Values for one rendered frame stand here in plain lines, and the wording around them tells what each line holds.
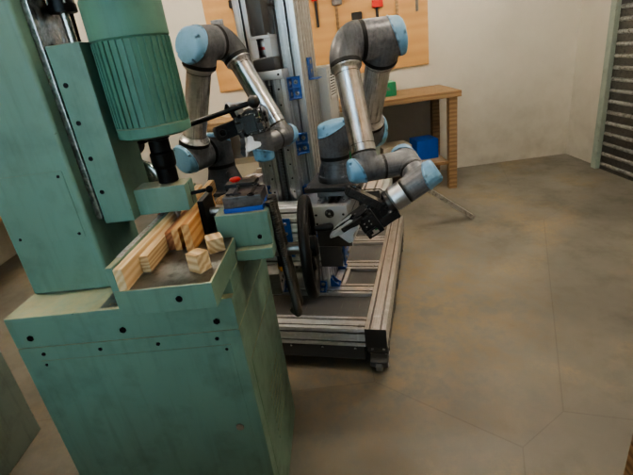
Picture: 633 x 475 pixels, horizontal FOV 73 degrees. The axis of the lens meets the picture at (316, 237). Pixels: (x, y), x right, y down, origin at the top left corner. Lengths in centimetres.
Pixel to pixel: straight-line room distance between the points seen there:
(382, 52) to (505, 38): 340
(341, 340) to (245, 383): 78
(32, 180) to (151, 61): 40
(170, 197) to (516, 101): 411
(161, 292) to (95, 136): 43
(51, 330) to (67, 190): 35
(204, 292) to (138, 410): 51
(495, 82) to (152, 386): 419
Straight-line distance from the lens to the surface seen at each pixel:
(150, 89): 109
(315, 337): 191
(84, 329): 122
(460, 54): 462
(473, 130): 475
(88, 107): 116
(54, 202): 122
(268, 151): 152
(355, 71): 136
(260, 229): 108
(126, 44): 109
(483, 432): 177
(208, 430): 132
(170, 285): 94
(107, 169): 118
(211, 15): 445
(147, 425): 136
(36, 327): 128
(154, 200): 119
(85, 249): 124
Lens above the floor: 130
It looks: 23 degrees down
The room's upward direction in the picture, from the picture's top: 8 degrees counter-clockwise
